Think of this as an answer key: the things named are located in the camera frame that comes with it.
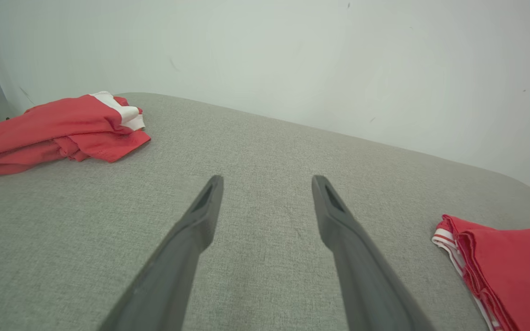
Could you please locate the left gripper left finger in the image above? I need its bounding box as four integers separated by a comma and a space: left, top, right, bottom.
98, 176, 224, 331

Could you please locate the red garment with white trim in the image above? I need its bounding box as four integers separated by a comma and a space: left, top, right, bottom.
0, 91, 151, 177

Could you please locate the red white jersey with number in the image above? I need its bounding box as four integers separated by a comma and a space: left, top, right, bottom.
432, 214, 530, 331

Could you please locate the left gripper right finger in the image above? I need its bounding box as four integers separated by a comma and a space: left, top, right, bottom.
312, 176, 435, 331

